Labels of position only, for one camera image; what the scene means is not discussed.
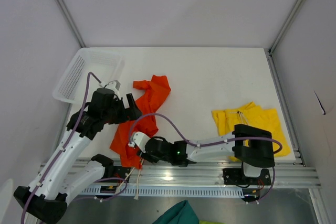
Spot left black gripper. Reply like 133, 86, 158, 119
102, 93, 142, 125

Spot orange shorts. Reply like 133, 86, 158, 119
110, 75, 171, 169

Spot yellow shorts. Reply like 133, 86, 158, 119
211, 101, 291, 163

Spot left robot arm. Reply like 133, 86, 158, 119
14, 88, 142, 223

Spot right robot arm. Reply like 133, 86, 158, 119
138, 124, 275, 184

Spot white plastic basket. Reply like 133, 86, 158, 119
52, 47, 124, 104

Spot teal cloth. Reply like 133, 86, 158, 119
153, 200, 199, 224

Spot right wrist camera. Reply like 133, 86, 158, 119
128, 132, 150, 153

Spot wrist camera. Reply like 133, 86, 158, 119
128, 132, 150, 153
99, 80, 121, 98

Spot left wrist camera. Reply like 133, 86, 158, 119
99, 80, 121, 98

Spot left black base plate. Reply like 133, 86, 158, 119
102, 166, 131, 183

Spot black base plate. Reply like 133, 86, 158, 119
102, 166, 131, 183
222, 168, 271, 188

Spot slotted cable duct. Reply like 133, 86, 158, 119
79, 185, 244, 198

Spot aluminium mounting rail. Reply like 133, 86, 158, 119
35, 159, 321, 189

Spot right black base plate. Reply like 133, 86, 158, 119
222, 168, 271, 188

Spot right side aluminium rail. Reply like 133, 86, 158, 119
264, 49, 306, 167

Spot left aluminium corner post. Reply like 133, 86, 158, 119
54, 0, 86, 48

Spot aluminium corner post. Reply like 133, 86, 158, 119
54, 0, 86, 48
268, 0, 306, 56

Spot right aluminium corner post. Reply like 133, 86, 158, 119
268, 0, 306, 56

